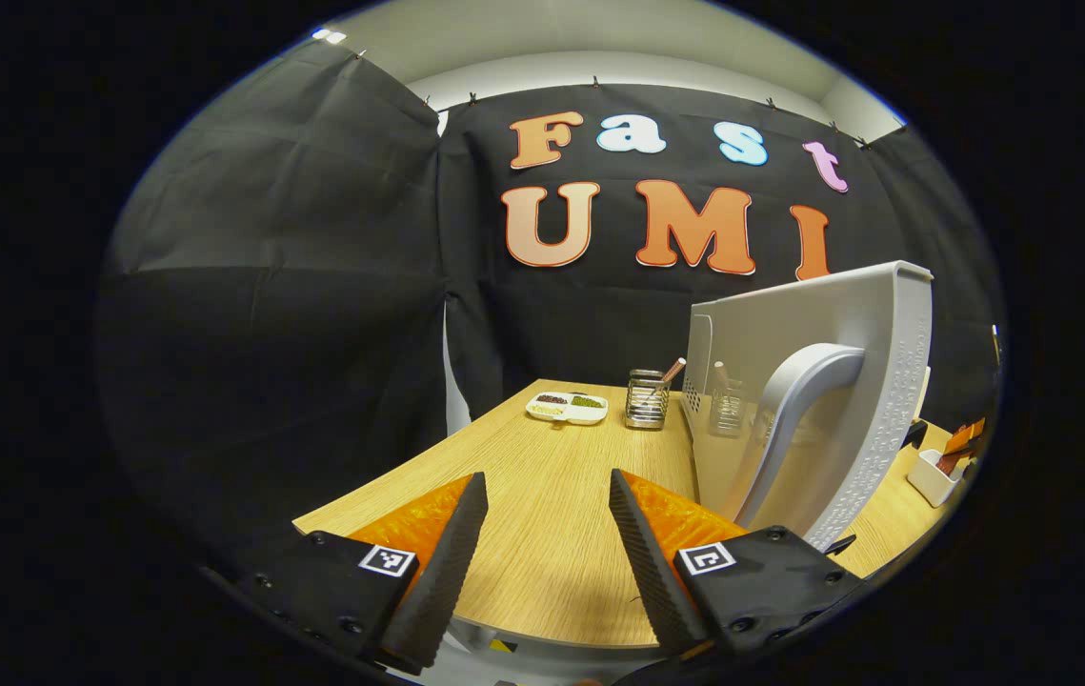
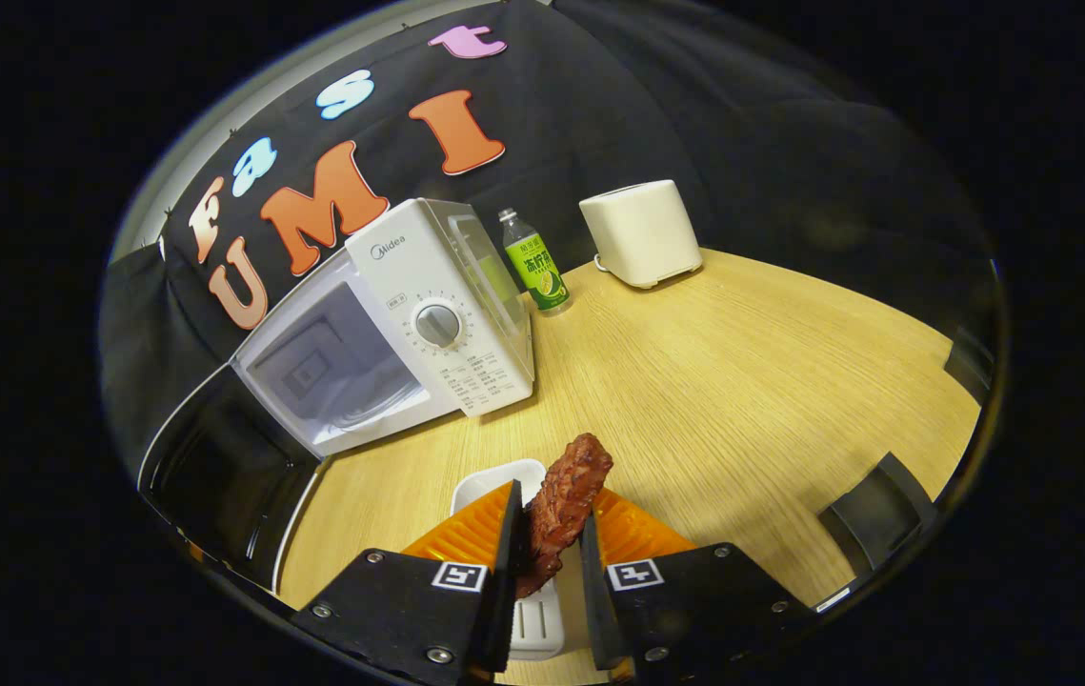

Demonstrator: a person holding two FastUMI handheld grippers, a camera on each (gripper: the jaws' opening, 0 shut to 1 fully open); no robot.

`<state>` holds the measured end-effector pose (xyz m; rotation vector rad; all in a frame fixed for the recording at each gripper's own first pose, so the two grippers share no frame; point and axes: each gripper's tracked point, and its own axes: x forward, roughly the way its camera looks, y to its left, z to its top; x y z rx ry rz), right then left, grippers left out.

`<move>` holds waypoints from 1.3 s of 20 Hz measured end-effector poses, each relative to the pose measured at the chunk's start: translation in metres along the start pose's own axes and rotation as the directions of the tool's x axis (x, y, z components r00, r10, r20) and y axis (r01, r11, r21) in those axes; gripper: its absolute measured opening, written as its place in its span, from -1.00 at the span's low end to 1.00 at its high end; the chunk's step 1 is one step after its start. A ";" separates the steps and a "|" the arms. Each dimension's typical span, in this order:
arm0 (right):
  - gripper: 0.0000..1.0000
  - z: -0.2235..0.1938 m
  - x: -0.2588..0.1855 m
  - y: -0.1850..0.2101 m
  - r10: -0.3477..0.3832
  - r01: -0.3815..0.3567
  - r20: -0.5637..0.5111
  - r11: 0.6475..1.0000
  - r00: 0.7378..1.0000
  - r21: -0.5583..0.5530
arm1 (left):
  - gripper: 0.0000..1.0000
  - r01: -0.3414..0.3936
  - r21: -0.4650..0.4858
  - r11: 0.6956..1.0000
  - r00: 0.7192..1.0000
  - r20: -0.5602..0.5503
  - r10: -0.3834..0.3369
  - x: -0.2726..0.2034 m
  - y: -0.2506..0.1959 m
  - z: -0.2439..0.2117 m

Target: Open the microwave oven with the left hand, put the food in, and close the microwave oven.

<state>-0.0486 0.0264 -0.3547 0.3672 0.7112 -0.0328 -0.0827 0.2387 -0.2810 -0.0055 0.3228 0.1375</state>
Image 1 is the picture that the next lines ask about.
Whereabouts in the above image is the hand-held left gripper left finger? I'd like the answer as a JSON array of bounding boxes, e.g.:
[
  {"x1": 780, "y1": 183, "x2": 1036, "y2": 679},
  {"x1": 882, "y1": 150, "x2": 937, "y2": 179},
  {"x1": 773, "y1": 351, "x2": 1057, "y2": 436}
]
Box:
[{"x1": 251, "y1": 472, "x2": 490, "y2": 676}]

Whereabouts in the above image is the white divided dish of beans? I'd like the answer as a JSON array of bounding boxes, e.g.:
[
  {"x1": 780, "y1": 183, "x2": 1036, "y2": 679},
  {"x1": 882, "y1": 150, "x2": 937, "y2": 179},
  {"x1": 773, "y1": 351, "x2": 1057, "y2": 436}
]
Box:
[{"x1": 525, "y1": 391, "x2": 610, "y2": 427}]

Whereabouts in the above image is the metal wire utensil holder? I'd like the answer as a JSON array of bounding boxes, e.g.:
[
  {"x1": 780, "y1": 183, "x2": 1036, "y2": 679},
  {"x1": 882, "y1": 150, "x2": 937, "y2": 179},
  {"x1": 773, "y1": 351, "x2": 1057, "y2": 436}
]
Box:
[{"x1": 625, "y1": 369, "x2": 672, "y2": 431}]

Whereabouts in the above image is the black backdrop cloth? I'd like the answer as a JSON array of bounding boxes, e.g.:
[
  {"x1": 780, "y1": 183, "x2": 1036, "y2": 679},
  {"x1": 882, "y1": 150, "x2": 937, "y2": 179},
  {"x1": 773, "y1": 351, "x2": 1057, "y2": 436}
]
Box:
[{"x1": 94, "y1": 43, "x2": 1005, "y2": 573}]

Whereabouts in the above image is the white food tray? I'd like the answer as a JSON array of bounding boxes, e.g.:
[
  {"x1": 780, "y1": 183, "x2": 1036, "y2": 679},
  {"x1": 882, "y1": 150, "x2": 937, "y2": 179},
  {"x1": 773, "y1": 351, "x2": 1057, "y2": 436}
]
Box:
[{"x1": 906, "y1": 448, "x2": 967, "y2": 508}]

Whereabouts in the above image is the white microwave oven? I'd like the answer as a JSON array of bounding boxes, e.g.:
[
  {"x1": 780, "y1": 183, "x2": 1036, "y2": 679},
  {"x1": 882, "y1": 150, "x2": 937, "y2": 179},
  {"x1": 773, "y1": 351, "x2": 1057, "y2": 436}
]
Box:
[{"x1": 680, "y1": 260, "x2": 935, "y2": 554}]

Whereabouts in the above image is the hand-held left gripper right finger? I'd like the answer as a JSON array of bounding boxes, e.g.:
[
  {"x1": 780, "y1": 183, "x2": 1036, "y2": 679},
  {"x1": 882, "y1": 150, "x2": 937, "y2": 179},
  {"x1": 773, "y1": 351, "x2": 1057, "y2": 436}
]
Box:
[{"x1": 609, "y1": 468, "x2": 872, "y2": 660}]

